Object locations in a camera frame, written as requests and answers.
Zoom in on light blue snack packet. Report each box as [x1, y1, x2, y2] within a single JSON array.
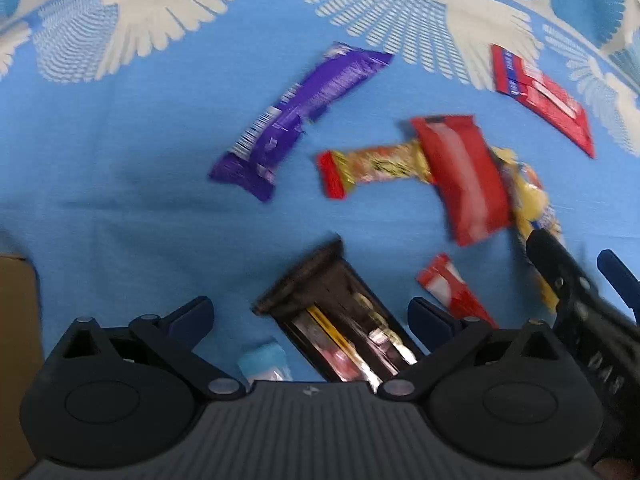
[[236, 340, 295, 385]]

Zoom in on purple chocolate bar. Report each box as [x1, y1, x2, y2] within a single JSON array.
[[209, 42, 395, 203]]

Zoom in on dark brown snack packet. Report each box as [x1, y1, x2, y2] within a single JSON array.
[[251, 234, 426, 385]]

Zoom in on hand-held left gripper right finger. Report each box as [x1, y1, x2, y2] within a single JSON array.
[[377, 297, 583, 401]]

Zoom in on flat red wafer packet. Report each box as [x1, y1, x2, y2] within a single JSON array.
[[490, 44, 597, 160]]

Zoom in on yellow snack packet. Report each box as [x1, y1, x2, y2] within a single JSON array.
[[490, 146, 566, 311]]

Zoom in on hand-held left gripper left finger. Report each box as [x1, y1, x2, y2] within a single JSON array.
[[45, 296, 248, 401]]

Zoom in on yellow red candy bar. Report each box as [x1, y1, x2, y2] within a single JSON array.
[[316, 140, 436, 201]]

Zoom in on small red white packet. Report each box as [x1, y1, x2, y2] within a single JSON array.
[[416, 252, 501, 331]]

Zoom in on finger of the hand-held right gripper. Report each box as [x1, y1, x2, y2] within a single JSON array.
[[526, 229, 606, 321], [597, 249, 640, 322]]

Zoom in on cardboard box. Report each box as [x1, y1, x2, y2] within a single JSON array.
[[0, 254, 46, 480]]

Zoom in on large red snack packet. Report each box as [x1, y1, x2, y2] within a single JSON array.
[[410, 114, 513, 248]]

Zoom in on blue bird print bed sheet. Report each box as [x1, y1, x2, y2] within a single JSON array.
[[0, 0, 640, 396]]

